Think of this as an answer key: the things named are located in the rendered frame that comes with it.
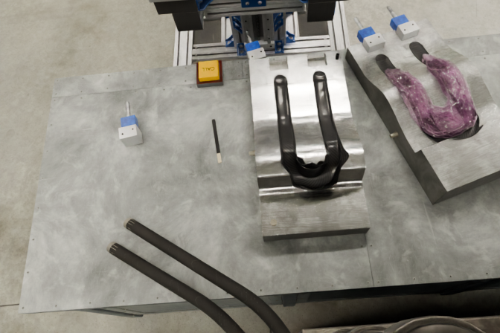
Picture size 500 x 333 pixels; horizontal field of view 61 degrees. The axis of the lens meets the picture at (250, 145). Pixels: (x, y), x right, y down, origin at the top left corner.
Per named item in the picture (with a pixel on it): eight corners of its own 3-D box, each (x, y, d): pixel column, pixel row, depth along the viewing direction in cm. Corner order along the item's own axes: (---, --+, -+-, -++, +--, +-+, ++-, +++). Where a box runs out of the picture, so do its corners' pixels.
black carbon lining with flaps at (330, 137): (271, 79, 119) (270, 59, 111) (328, 73, 119) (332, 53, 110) (283, 196, 105) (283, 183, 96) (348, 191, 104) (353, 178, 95)
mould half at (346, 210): (251, 77, 128) (247, 50, 116) (336, 68, 127) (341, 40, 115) (263, 241, 107) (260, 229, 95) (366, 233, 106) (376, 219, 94)
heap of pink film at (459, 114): (377, 72, 119) (382, 56, 112) (434, 51, 120) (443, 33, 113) (425, 150, 108) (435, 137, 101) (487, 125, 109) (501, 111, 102)
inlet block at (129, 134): (122, 108, 127) (115, 99, 123) (138, 105, 128) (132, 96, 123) (126, 147, 122) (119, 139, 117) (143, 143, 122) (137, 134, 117)
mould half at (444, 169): (344, 58, 129) (350, 34, 119) (421, 30, 131) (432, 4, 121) (432, 205, 108) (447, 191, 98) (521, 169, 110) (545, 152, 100)
